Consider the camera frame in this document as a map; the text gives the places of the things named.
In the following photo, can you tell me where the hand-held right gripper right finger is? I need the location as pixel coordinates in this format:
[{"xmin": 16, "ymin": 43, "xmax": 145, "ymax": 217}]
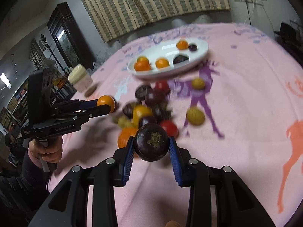
[{"xmin": 169, "ymin": 136, "xmax": 277, "ymax": 227}]

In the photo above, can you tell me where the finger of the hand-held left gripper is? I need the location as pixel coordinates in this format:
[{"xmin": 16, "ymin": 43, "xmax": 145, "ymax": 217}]
[
  {"xmin": 53, "ymin": 105, "xmax": 112, "ymax": 126},
  {"xmin": 51, "ymin": 99, "xmax": 100, "ymax": 110}
]

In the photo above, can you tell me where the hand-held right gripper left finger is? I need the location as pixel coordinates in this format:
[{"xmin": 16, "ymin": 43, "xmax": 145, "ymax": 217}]
[{"xmin": 28, "ymin": 136, "xmax": 136, "ymax": 227}]

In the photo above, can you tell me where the yellow green tomato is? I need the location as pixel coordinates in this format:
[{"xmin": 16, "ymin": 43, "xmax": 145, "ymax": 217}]
[
  {"xmin": 191, "ymin": 78, "xmax": 205, "ymax": 90},
  {"xmin": 117, "ymin": 116, "xmax": 134, "ymax": 128},
  {"xmin": 186, "ymin": 107, "xmax": 205, "ymax": 126}
]

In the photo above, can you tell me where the red tomato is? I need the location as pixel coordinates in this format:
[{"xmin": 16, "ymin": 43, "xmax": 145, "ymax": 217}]
[
  {"xmin": 159, "ymin": 120, "xmax": 178, "ymax": 138},
  {"xmin": 154, "ymin": 80, "xmax": 171, "ymax": 95}
]

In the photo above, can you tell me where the white oval plate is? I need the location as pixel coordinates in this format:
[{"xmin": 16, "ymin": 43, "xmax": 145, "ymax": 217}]
[{"xmin": 127, "ymin": 37, "xmax": 209, "ymax": 81}]

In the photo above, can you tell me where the person's left forearm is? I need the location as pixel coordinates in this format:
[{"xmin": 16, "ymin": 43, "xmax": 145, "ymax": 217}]
[{"xmin": 0, "ymin": 150, "xmax": 57, "ymax": 218}]

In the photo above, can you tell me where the person's left hand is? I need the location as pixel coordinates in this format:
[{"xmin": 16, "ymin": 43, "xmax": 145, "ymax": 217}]
[{"xmin": 28, "ymin": 137, "xmax": 63, "ymax": 163}]

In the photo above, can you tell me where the cluttered storage shelf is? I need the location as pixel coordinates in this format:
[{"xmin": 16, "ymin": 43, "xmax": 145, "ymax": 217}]
[{"xmin": 0, "ymin": 80, "xmax": 30, "ymax": 135}]

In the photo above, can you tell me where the clear jar with cream lid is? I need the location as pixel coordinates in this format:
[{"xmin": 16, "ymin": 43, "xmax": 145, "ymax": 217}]
[{"xmin": 68, "ymin": 64, "xmax": 98, "ymax": 97}]

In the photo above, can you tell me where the white spiral light bulb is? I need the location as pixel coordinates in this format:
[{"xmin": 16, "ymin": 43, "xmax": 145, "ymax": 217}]
[{"xmin": 0, "ymin": 73, "xmax": 12, "ymax": 89}]

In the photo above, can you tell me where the dark wooden framed mirror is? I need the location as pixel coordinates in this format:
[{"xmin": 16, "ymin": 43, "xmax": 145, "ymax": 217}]
[{"xmin": 47, "ymin": 2, "xmax": 96, "ymax": 70}]

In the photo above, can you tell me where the pink printed tablecloth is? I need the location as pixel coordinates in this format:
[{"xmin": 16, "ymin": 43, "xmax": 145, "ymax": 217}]
[{"xmin": 47, "ymin": 22, "xmax": 303, "ymax": 227}]

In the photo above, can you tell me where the beige checked curtain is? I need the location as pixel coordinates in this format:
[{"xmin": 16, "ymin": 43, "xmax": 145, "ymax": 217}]
[{"xmin": 72, "ymin": 0, "xmax": 231, "ymax": 43}]

